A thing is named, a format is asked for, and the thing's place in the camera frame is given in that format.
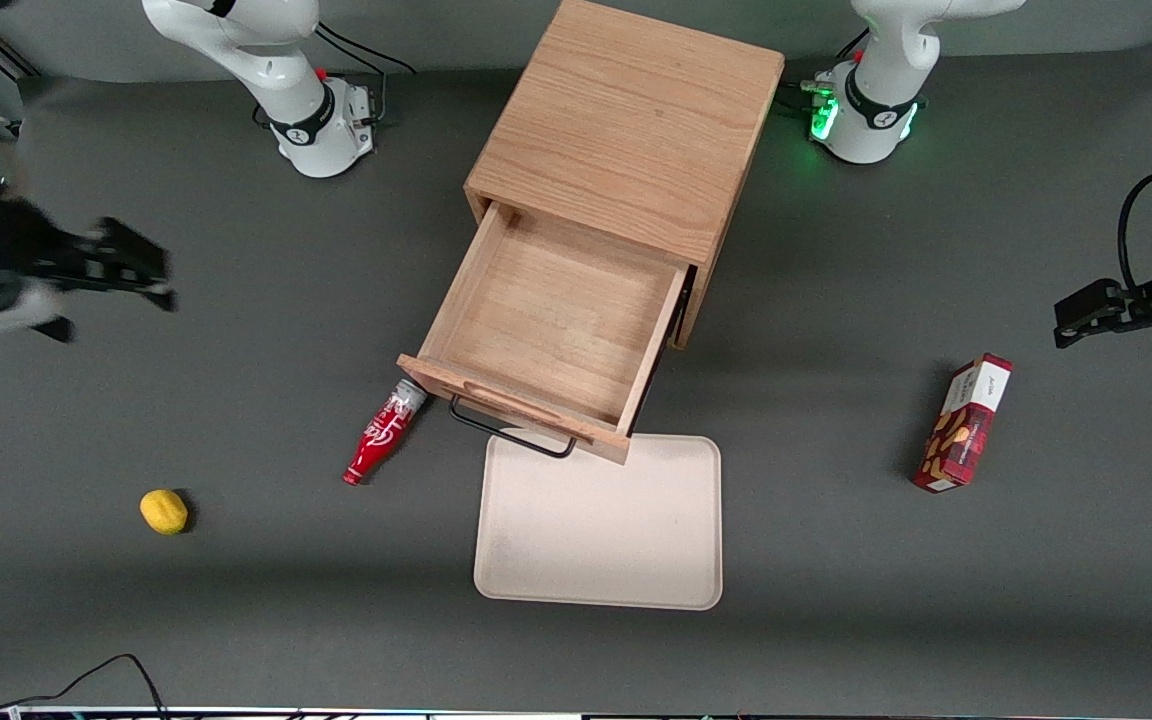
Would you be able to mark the wooden drawer cabinet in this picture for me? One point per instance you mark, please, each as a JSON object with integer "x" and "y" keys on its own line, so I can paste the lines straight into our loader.
{"x": 636, "y": 110}

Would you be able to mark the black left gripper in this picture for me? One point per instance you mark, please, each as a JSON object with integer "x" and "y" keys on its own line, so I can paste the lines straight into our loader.
{"x": 1139, "y": 305}

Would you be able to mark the red plaid cookie box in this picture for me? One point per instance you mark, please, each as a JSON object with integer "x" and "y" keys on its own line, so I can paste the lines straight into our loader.
{"x": 964, "y": 425}

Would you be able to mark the yellow lemon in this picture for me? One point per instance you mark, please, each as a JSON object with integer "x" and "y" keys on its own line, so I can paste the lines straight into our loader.
{"x": 163, "y": 511}

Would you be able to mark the red cola bottle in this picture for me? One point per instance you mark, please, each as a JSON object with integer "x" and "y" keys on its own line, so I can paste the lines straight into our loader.
{"x": 383, "y": 432}

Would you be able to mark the beige plastic tray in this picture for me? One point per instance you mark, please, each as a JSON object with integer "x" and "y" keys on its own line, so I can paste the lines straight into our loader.
{"x": 598, "y": 540}

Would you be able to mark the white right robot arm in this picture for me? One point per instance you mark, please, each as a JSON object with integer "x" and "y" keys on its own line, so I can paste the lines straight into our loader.
{"x": 276, "y": 70}

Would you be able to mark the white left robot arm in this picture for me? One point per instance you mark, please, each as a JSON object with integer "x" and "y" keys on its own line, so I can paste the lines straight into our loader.
{"x": 876, "y": 90}

